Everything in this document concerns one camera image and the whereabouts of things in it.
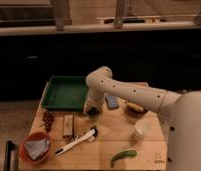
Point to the green chili pepper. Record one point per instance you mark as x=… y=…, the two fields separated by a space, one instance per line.
x=121 y=155

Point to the yellow banana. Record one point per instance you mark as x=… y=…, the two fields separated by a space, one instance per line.
x=135 y=107

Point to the grey cloth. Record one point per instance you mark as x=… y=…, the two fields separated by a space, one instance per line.
x=37 y=148

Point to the green plastic tray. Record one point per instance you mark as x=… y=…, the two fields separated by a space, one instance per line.
x=65 y=93

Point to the translucent green cup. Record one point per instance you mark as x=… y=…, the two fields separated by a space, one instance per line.
x=93 y=111

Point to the dark brown bowl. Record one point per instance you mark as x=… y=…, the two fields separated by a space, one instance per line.
x=133 y=113

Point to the black chair frame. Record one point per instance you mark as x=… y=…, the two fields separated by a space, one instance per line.
x=11 y=160

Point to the white handled brush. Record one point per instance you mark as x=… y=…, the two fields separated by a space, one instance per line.
x=92 y=133

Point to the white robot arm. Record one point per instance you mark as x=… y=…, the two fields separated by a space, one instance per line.
x=183 y=110

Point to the orange bowl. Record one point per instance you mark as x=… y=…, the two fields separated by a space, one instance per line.
x=24 y=156

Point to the dark red grape bunch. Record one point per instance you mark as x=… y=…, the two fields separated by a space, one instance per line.
x=48 y=120

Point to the wooden block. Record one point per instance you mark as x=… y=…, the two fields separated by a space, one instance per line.
x=68 y=126

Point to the white paper cup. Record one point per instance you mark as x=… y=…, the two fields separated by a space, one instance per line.
x=141 y=129

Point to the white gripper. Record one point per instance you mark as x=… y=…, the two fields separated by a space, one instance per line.
x=95 y=99

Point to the blue sponge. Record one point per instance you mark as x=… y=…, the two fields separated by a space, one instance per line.
x=112 y=102

